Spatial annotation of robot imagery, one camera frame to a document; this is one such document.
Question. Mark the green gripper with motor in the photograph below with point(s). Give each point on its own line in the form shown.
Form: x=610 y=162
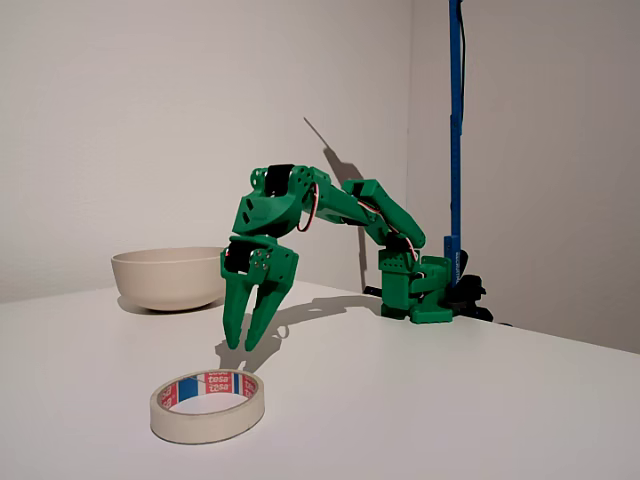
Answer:
x=277 y=262

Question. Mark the white masking tape roll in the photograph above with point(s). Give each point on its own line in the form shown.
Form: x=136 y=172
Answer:
x=200 y=425

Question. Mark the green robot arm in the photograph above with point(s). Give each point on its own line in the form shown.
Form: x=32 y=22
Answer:
x=345 y=205

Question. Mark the white bowl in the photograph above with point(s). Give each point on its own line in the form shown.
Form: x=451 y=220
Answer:
x=160 y=280

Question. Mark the black table clamp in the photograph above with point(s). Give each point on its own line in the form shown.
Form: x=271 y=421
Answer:
x=470 y=290
x=372 y=290

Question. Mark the blue camera pole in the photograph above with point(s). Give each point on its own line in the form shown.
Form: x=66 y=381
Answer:
x=455 y=150

